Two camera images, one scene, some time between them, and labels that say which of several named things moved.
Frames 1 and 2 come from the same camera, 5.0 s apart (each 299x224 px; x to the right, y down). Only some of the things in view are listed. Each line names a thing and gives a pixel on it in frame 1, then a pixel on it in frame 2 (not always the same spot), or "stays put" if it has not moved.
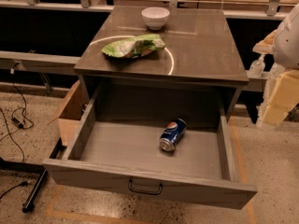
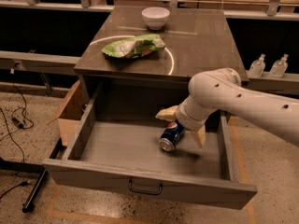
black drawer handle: (140, 191) stays put
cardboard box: (71, 112) stays put
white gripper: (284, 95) -> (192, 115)
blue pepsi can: (172, 133) stays put
